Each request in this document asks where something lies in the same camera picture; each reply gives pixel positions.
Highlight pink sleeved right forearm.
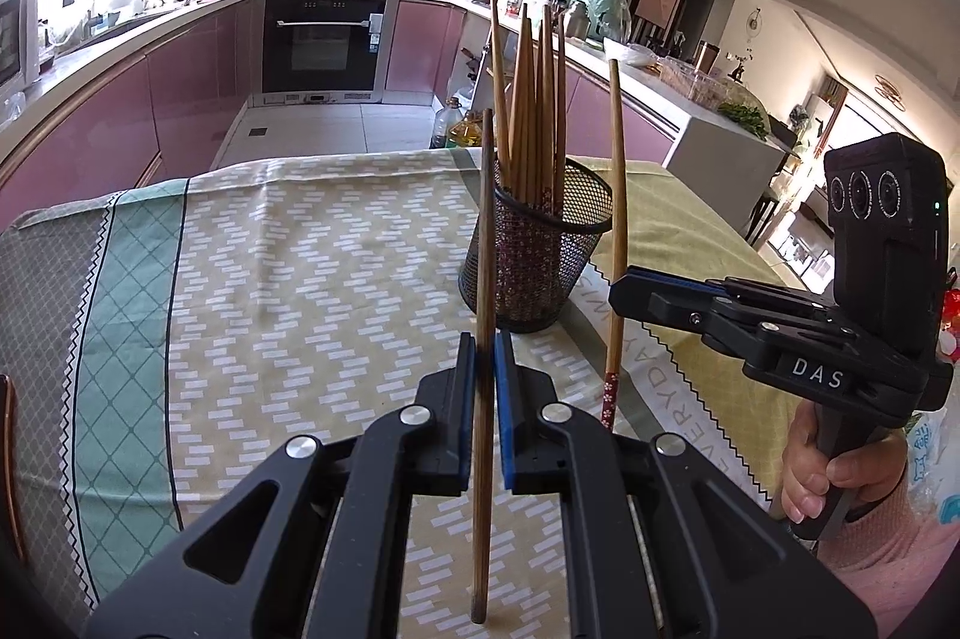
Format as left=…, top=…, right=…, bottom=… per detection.
left=817, top=483, right=958, bottom=637

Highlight cooking oil bottle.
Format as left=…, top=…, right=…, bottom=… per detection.
left=446, top=112, right=483, bottom=148

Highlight wooden chair back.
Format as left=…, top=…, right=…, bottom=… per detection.
left=0, top=374, right=28, bottom=566

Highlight dark sauce bottle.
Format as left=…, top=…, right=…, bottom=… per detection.
left=430, top=96, right=462, bottom=148

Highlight right hand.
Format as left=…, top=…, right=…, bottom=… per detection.
left=779, top=400, right=908, bottom=522

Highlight black camera box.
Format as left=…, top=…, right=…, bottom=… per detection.
left=823, top=134, right=949, bottom=363

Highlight patterned tablecloth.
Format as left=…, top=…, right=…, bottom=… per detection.
left=2, top=151, right=797, bottom=637

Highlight clear plastic food container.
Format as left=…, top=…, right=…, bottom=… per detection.
left=658, top=57, right=729, bottom=111

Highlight white bowl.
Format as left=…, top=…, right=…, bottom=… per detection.
left=604, top=38, right=659, bottom=68

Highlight black mesh utensil cup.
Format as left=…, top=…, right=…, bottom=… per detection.
left=454, top=150, right=613, bottom=334

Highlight black built-in oven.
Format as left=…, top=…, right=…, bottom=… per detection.
left=252, top=0, right=400, bottom=106

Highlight green leafy vegetables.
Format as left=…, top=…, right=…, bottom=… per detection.
left=718, top=103, right=770, bottom=140

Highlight white microwave oven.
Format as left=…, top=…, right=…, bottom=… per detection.
left=0, top=0, right=39, bottom=101

